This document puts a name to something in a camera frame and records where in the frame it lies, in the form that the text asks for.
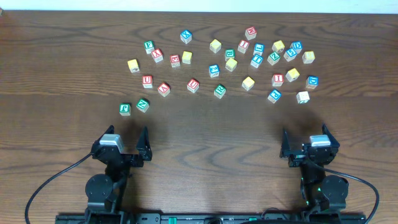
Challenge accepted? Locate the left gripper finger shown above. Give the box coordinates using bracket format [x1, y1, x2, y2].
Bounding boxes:
[136, 126, 152, 161]
[99, 125, 115, 142]

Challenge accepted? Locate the blue 2 block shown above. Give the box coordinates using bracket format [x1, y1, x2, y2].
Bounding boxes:
[209, 64, 220, 78]

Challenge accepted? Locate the green Z block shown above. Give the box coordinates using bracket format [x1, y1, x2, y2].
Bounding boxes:
[267, 52, 280, 65]

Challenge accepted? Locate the blue D block right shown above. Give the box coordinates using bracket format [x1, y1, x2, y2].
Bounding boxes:
[305, 76, 319, 89]

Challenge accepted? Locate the blue T block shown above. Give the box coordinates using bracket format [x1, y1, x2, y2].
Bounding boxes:
[251, 54, 264, 68]

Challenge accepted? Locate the red i block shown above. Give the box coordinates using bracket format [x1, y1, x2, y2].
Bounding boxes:
[272, 73, 284, 87]
[238, 40, 249, 54]

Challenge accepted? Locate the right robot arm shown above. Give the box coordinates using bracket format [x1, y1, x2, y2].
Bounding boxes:
[280, 125, 349, 223]

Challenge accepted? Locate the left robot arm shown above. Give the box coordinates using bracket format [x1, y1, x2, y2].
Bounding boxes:
[82, 125, 152, 223]

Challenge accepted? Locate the blue L block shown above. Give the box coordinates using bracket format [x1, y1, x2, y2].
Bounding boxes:
[253, 43, 264, 56]

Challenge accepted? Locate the yellow block upper left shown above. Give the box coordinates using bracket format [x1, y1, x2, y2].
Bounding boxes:
[182, 51, 193, 64]

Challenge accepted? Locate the red U block centre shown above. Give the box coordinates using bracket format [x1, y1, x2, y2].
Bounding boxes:
[187, 78, 200, 93]

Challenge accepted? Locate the red A block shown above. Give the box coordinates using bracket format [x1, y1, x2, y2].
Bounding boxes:
[157, 82, 170, 97]

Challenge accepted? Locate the blue P block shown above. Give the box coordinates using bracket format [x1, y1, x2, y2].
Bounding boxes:
[267, 89, 282, 103]

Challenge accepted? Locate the red U block left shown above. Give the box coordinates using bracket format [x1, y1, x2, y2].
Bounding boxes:
[142, 75, 153, 88]

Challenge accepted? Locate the yellow block far left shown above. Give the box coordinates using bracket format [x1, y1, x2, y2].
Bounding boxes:
[127, 59, 140, 73]

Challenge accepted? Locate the green F block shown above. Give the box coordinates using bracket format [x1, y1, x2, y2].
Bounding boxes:
[144, 40, 155, 54]

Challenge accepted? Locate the yellow block upper right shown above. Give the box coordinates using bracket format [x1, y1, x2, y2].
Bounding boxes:
[272, 40, 285, 54]

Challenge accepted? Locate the red block beside yellow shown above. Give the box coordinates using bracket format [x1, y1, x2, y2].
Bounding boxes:
[170, 54, 180, 68]

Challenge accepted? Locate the green R block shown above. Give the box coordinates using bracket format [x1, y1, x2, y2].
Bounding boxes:
[214, 84, 226, 99]

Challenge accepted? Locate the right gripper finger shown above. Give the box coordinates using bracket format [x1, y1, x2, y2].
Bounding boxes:
[322, 123, 340, 147]
[279, 128, 290, 158]

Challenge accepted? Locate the blue X block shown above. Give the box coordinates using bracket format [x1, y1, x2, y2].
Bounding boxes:
[180, 30, 192, 44]

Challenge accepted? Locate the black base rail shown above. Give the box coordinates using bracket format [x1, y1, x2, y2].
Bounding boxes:
[55, 211, 366, 224]

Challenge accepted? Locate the blue D block upper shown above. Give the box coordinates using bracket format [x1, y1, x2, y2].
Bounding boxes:
[290, 41, 303, 54]

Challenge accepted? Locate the blue S block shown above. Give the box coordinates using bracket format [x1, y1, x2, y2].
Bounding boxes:
[284, 48, 297, 62]

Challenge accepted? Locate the green N block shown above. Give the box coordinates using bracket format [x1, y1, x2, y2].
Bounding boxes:
[136, 98, 150, 113]

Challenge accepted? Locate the red u block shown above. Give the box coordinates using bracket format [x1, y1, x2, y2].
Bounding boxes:
[187, 78, 200, 93]
[142, 75, 153, 88]

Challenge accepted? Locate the yellow block far right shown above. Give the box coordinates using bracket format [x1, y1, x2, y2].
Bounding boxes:
[302, 51, 315, 64]

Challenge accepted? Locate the plain L 7 block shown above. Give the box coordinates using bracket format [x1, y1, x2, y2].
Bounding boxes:
[296, 91, 310, 104]

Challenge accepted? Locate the red X block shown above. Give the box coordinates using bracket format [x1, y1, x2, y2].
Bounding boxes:
[150, 49, 164, 63]

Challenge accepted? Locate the green J block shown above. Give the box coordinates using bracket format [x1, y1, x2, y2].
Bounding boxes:
[119, 103, 131, 116]

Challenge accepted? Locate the yellow S block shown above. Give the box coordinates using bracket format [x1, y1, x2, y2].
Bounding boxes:
[242, 76, 255, 91]

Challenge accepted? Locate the yellow K block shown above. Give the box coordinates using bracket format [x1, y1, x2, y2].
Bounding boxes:
[285, 68, 300, 82]

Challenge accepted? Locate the left black cable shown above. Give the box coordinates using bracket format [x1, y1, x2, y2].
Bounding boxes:
[24, 152, 94, 224]

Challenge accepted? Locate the blue d block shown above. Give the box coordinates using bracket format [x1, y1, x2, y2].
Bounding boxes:
[305, 76, 319, 89]
[290, 41, 303, 54]

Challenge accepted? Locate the yellow O block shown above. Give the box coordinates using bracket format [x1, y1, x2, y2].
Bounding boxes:
[225, 58, 238, 72]

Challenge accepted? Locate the green B block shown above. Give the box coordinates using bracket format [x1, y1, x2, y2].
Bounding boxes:
[224, 49, 236, 61]

